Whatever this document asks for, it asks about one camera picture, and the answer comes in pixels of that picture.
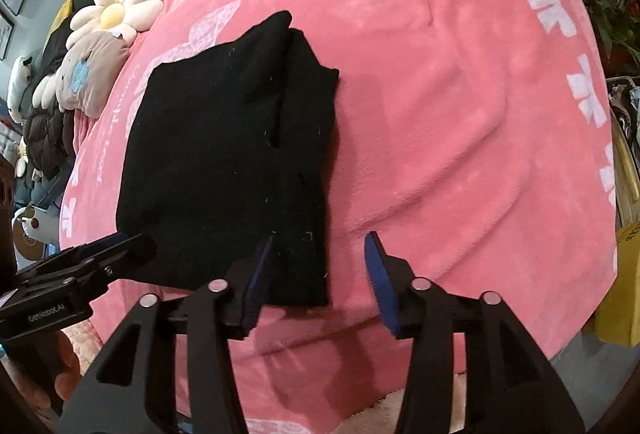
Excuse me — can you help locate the pink fleece blanket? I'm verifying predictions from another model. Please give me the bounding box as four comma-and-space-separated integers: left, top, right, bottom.
60, 0, 616, 433

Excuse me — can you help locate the person's left hand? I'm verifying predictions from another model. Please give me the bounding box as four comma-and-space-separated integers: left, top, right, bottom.
2, 331, 81, 414

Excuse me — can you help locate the beige plush pillow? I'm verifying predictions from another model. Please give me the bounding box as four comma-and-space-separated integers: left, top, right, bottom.
54, 31, 130, 119

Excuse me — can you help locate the black long-sleeve garment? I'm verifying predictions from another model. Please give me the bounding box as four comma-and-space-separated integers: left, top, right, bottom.
116, 10, 338, 308

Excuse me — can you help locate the white fluffy blanket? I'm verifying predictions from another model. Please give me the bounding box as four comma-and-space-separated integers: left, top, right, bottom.
334, 350, 468, 433

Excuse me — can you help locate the yellow box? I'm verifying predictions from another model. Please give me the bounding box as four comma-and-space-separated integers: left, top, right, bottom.
596, 223, 639, 347

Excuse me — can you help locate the white daisy flower pillow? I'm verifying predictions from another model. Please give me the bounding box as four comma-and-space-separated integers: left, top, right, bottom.
65, 0, 164, 50

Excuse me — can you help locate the dark puffer jacket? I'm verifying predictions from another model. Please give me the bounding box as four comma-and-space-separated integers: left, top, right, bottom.
23, 106, 75, 180

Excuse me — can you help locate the white plush toy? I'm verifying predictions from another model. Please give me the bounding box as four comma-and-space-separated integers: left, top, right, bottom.
6, 56, 34, 124

